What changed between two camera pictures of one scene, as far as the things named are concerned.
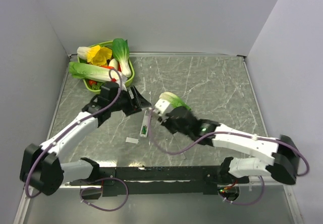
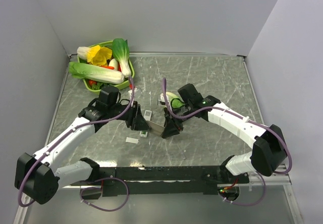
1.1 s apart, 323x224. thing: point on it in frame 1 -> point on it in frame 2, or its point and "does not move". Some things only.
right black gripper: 166,122 -> 171,128
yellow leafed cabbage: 95,54 does not move
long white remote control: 144,131 does not move
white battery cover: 131,140 does not move
